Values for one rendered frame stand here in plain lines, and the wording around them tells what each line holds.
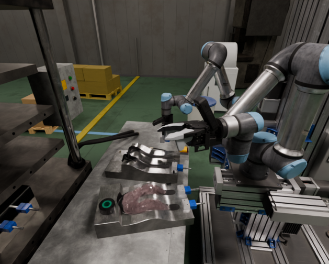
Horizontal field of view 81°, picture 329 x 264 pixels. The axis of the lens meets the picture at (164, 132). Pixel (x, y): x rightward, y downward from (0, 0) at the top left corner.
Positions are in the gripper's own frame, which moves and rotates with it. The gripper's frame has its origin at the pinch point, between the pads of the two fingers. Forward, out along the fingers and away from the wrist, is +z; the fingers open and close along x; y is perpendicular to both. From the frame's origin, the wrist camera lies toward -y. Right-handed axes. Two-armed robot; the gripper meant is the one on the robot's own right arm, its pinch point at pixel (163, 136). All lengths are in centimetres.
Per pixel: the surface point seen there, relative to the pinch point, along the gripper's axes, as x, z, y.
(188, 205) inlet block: -59, 7, 22
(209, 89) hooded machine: 270, 43, 58
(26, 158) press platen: -51, -9, -75
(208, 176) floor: 64, 95, 50
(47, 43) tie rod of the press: -26, -70, -60
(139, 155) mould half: -23.6, 2.9, -14.0
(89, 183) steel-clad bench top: -43, 15, -45
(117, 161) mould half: -24.8, 8.9, -30.3
